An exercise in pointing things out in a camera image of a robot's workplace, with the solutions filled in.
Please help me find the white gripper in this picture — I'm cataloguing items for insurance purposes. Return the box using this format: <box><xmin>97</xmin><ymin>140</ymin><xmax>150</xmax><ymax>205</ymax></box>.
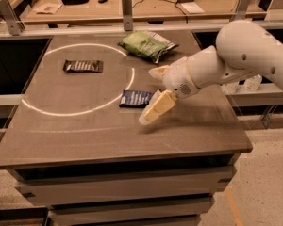
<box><xmin>139</xmin><ymin>57</ymin><xmax>200</xmax><ymax>125</ymax></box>

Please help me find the blue rxbar blueberry wrapper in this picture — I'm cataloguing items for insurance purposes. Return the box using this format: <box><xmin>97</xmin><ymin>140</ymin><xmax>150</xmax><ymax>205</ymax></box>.
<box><xmin>119</xmin><ymin>90</ymin><xmax>153</xmax><ymax>108</ymax></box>

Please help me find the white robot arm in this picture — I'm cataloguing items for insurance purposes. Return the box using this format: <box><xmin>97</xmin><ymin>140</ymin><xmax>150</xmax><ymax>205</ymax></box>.
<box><xmin>139</xmin><ymin>20</ymin><xmax>283</xmax><ymax>125</ymax></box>

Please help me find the green chip bag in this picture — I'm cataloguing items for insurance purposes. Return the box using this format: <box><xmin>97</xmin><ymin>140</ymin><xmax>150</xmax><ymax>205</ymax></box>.
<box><xmin>118</xmin><ymin>31</ymin><xmax>178</xmax><ymax>64</ymax></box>

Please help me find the white paper sheet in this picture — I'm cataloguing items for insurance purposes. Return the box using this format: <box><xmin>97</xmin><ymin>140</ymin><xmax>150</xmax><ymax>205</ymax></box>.
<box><xmin>181</xmin><ymin>2</ymin><xmax>204</xmax><ymax>14</ymax></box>

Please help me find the clear plastic bottle right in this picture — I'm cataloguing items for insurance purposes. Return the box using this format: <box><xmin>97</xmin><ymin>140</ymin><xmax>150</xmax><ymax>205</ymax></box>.
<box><xmin>243</xmin><ymin>74</ymin><xmax>262</xmax><ymax>91</ymax></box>

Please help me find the dark brown snack bar wrapper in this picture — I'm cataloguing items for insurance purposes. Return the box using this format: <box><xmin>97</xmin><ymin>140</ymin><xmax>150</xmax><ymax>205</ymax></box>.
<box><xmin>63</xmin><ymin>60</ymin><xmax>104</xmax><ymax>73</ymax></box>

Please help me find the small black device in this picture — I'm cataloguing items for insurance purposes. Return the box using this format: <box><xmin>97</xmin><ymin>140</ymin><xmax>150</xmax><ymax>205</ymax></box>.
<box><xmin>98</xmin><ymin>0</ymin><xmax>108</xmax><ymax>4</ymax></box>

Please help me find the grey drawer cabinet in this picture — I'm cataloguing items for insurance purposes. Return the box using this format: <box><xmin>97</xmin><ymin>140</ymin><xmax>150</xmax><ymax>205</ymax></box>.
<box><xmin>11</xmin><ymin>154</ymin><xmax>236</xmax><ymax>226</ymax></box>

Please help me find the black cloth bundle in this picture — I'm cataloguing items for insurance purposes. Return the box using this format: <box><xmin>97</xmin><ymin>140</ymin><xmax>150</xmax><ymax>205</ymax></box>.
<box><xmin>62</xmin><ymin>0</ymin><xmax>89</xmax><ymax>6</ymax></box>

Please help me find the white card on desk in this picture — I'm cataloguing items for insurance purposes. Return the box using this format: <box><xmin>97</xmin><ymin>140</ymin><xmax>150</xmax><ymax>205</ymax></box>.
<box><xmin>34</xmin><ymin>3</ymin><xmax>61</xmax><ymax>15</ymax></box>

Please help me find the grey metal bracket middle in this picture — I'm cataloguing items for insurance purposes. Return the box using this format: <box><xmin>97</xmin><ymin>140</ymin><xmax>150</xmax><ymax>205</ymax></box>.
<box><xmin>122</xmin><ymin>0</ymin><xmax>133</xmax><ymax>31</ymax></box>

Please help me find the grey metal bracket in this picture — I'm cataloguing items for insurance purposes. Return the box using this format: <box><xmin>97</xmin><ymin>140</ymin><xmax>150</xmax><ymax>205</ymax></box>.
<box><xmin>0</xmin><ymin>0</ymin><xmax>25</xmax><ymax>36</ymax></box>
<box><xmin>230</xmin><ymin>0</ymin><xmax>255</xmax><ymax>22</ymax></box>
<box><xmin>122</xmin><ymin>0</ymin><xmax>133</xmax><ymax>31</ymax></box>

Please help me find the grey metal bracket right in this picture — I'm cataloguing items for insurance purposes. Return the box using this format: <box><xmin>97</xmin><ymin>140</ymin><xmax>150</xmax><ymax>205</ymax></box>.
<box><xmin>230</xmin><ymin>0</ymin><xmax>255</xmax><ymax>22</ymax></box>

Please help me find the grey metal bracket left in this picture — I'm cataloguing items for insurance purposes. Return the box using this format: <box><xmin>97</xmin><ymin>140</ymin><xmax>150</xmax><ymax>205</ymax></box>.
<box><xmin>0</xmin><ymin>0</ymin><xmax>25</xmax><ymax>36</ymax></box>

